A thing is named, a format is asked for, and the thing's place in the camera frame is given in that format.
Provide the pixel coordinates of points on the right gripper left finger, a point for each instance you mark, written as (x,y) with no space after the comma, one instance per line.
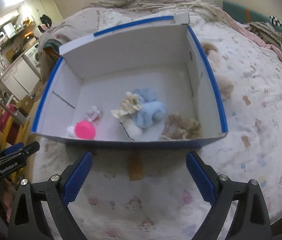
(28,220)

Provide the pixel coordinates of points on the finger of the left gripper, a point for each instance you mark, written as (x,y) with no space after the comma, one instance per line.
(30,149)

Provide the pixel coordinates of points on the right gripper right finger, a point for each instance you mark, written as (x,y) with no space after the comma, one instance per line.
(251,219)

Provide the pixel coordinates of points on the white tissue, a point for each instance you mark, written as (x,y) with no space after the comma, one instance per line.
(70,132)

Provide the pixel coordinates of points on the pink rubber toy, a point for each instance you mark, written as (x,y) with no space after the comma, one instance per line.
(85,130)

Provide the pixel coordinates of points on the tan foam block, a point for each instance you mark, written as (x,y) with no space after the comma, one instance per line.
(135,167)

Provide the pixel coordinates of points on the cream ruffled scrunchie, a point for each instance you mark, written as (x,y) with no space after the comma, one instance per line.
(129,106)

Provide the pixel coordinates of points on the beige knitted scrunchie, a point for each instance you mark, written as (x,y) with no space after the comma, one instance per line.
(177,128)

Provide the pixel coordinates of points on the light blue plush toy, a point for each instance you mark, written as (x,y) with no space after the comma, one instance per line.
(153,112)

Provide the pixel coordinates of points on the cardboard box on floor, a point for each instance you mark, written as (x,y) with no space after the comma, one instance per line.
(25,105)

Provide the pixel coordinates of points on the white kitchen cabinet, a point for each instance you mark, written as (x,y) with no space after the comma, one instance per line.
(20,80)

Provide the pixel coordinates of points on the clear plastic label bag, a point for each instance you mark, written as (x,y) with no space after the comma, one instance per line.
(93,114)

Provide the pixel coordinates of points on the white washing machine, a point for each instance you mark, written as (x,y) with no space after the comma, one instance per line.
(31,57)

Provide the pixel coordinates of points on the patterned white bed quilt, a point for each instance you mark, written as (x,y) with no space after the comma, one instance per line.
(166,204)

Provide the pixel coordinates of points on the cream fluffy plush blanket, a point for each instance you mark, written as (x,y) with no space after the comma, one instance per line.
(216,61)

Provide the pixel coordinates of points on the blue and white cardboard box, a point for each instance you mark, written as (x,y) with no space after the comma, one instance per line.
(162,53)

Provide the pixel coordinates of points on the beige crumpled duvet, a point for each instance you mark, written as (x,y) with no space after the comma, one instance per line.
(112,13)

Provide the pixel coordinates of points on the teal cushion with orange stripe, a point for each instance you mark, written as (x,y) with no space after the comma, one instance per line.
(245,15)

